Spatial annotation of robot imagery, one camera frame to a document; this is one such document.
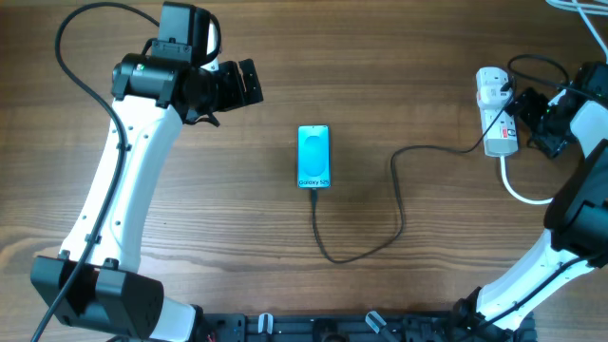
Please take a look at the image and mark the white cables at corner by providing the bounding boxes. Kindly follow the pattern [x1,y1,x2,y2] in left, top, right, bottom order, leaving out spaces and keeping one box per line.
[544,0,608,17]

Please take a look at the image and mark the blue Galaxy smartphone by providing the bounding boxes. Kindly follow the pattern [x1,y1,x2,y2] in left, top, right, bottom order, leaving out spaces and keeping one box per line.
[296,125,332,189]

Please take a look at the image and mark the white power strip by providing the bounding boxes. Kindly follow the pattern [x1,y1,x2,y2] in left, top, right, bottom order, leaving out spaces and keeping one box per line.
[476,66,518,158]

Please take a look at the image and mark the white USB charger adapter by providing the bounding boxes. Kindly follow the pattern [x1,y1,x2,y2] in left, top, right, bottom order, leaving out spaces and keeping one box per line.
[477,82,512,109]

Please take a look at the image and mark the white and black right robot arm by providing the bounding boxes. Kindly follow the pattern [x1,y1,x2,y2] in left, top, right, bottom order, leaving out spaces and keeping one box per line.
[454,62,607,341]

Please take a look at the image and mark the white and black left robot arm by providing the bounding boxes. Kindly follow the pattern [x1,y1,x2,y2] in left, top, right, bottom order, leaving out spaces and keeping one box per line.
[30,2,263,341]

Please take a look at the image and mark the white power strip cord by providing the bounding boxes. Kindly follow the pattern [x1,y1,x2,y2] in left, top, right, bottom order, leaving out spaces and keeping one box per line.
[499,0,608,206]

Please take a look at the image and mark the black USB charging cable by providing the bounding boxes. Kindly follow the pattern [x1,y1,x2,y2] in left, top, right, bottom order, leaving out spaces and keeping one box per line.
[309,75,519,265]

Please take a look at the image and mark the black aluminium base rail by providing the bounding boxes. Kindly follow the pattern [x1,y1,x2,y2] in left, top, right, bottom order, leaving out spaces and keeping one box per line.
[113,311,538,342]

